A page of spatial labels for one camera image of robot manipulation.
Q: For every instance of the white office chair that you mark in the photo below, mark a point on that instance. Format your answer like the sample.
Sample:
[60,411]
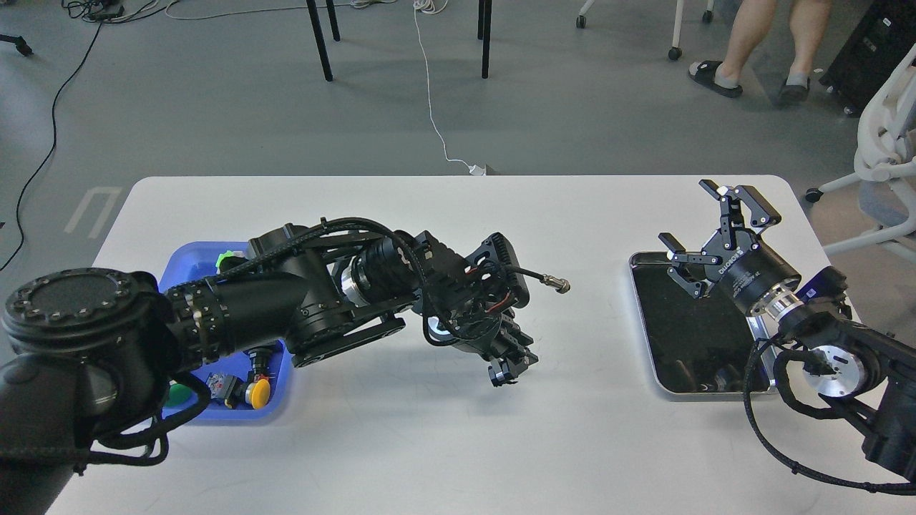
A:
[884,155]

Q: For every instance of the black equipment case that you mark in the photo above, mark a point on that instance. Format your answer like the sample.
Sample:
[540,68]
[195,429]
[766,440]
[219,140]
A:
[882,38]

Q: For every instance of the silver metal tray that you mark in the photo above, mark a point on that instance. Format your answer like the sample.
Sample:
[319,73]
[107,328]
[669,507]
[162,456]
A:
[698,347]

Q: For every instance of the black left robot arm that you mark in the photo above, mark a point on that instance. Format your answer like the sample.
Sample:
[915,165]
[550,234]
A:
[104,360]

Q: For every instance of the yellow push button switch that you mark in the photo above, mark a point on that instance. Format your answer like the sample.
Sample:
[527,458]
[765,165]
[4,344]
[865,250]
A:
[256,394]

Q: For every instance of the light green push button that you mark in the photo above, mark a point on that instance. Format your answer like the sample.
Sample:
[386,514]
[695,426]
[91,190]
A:
[227,257]

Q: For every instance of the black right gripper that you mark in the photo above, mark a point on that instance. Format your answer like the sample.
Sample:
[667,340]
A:
[737,263]

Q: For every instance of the green push button switch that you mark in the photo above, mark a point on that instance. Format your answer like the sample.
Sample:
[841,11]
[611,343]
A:
[177,395]

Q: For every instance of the blue plastic tray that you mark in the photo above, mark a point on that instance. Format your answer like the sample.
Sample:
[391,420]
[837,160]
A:
[196,260]

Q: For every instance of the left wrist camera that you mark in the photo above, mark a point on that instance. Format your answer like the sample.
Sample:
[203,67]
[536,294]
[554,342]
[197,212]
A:
[474,289]

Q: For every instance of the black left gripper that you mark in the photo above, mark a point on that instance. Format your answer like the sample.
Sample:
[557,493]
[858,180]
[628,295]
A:
[496,338]

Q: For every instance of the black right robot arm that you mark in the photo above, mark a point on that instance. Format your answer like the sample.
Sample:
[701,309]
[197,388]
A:
[828,366]

